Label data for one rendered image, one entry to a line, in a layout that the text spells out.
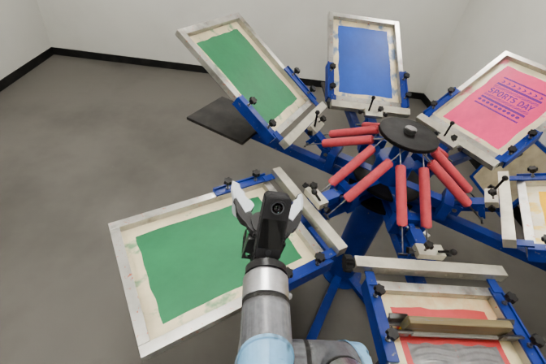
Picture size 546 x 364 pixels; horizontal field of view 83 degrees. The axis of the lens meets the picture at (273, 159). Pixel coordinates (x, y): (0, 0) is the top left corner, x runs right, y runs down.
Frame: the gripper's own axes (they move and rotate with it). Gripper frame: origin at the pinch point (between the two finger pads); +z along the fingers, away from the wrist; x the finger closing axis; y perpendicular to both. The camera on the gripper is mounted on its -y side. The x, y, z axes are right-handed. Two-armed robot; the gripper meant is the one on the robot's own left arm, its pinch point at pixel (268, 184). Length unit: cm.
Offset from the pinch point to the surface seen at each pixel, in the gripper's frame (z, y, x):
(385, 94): 160, 37, 101
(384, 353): -8, 60, 58
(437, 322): 1, 52, 77
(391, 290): 16, 60, 69
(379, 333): -1, 60, 58
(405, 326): 1, 57, 67
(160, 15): 415, 108, -123
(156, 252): 29, 77, -28
